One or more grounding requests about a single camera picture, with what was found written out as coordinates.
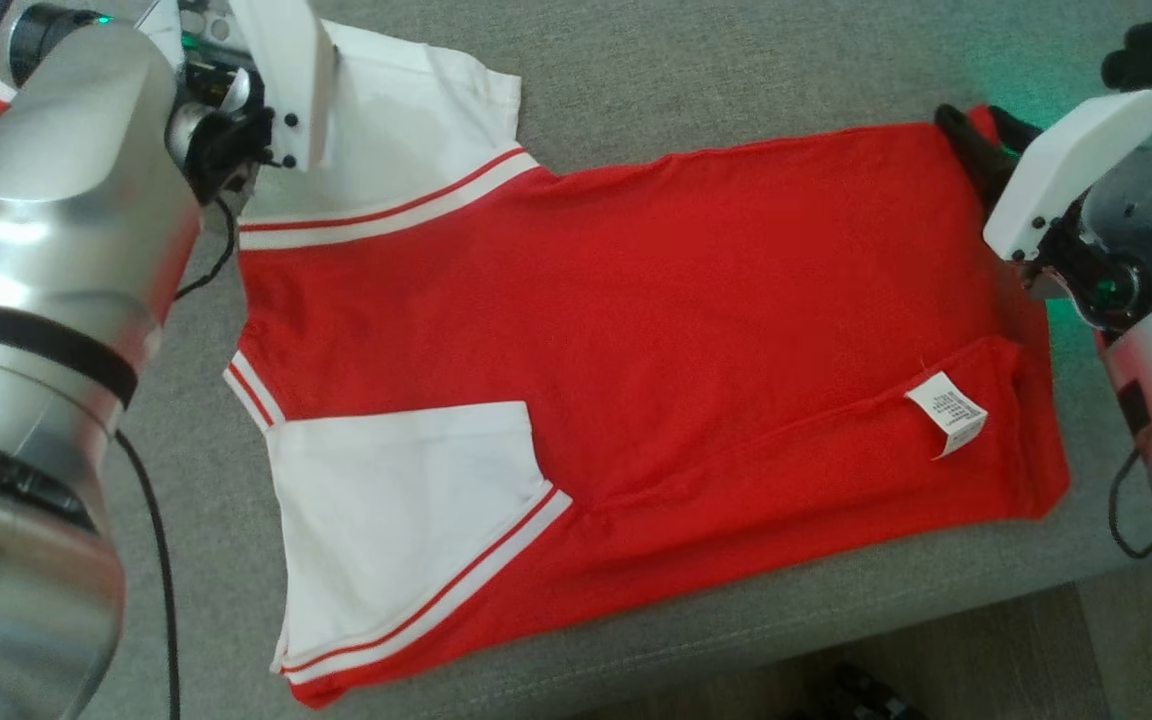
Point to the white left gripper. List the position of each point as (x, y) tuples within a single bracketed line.
[(286, 80)]

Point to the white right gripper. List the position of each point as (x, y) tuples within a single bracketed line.
[(1066, 160)]

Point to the red and white t-shirt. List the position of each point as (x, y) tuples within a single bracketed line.
[(686, 300)]

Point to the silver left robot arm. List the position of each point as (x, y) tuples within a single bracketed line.
[(36, 300)]

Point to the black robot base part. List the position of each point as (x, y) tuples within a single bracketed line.
[(866, 695)]

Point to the grey sofa seat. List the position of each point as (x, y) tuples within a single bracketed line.
[(736, 80)]

